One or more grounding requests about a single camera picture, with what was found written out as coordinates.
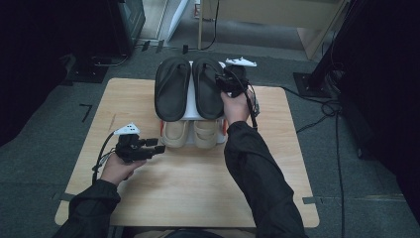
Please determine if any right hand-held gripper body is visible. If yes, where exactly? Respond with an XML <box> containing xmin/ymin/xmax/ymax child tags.
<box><xmin>221</xmin><ymin>56</ymin><xmax>258</xmax><ymax>99</ymax></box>

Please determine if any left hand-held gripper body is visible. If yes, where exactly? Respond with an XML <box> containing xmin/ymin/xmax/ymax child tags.
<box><xmin>113</xmin><ymin>122</ymin><xmax>149</xmax><ymax>164</ymax></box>

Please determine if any black slipper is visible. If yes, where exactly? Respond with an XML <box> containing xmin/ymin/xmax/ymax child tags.
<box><xmin>154</xmin><ymin>56</ymin><xmax>192</xmax><ymax>123</ymax></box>
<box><xmin>191</xmin><ymin>57</ymin><xmax>226</xmax><ymax>120</ymax></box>

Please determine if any beige clog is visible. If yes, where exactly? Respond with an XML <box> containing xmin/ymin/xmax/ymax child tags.
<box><xmin>192</xmin><ymin>119</ymin><xmax>222</xmax><ymax>150</ymax></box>
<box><xmin>162</xmin><ymin>120</ymin><xmax>190</xmax><ymax>149</ymax></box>

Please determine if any white two-tier shoe rack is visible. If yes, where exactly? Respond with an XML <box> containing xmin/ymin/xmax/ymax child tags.
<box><xmin>155</xmin><ymin>59</ymin><xmax>230</xmax><ymax>149</ymax></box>

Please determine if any person's right hand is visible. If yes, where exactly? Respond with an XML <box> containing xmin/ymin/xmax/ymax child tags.
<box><xmin>220</xmin><ymin>88</ymin><xmax>256</xmax><ymax>127</ymax></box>

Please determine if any person's left hand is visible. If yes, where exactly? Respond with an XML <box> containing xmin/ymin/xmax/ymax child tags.
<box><xmin>99</xmin><ymin>152</ymin><xmax>147</xmax><ymax>186</ymax></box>

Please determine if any light wooden cabinet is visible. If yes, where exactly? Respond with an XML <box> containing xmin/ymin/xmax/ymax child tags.
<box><xmin>197</xmin><ymin>0</ymin><xmax>350</xmax><ymax>61</ymax></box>

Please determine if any white board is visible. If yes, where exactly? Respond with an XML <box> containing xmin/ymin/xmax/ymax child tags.
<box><xmin>165</xmin><ymin>0</ymin><xmax>191</xmax><ymax>43</ymax></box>

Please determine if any black metal stand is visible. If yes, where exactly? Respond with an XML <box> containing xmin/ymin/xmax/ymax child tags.
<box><xmin>292</xmin><ymin>0</ymin><xmax>365</xmax><ymax>99</ymax></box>

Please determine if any dark cabinet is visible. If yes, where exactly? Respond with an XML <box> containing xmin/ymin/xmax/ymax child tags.
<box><xmin>107</xmin><ymin>0</ymin><xmax>147</xmax><ymax>58</ymax></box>

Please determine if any left hand-held gripper cable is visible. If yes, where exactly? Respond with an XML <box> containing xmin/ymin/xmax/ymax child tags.
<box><xmin>91</xmin><ymin>131</ymin><xmax>117</xmax><ymax>185</ymax></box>

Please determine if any hand-held gripper cable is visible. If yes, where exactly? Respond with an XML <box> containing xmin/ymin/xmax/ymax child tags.
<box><xmin>237</xmin><ymin>70</ymin><xmax>262</xmax><ymax>131</ymax></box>
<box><xmin>91</xmin><ymin>131</ymin><xmax>117</xmax><ymax>185</ymax></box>

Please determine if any right hand-held gripper cable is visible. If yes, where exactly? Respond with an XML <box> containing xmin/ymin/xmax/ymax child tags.
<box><xmin>237</xmin><ymin>70</ymin><xmax>262</xmax><ymax>131</ymax></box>

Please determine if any black hanging cable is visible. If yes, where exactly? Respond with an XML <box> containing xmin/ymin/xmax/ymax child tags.
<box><xmin>200</xmin><ymin>0</ymin><xmax>221</xmax><ymax>52</ymax></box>

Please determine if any black stand base plate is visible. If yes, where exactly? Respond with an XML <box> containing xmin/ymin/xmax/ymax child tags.
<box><xmin>64</xmin><ymin>57</ymin><xmax>109</xmax><ymax>84</ymax></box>

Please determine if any black floor cable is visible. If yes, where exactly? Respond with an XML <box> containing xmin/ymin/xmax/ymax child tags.
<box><xmin>281</xmin><ymin>85</ymin><xmax>347</xmax><ymax>238</ymax></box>

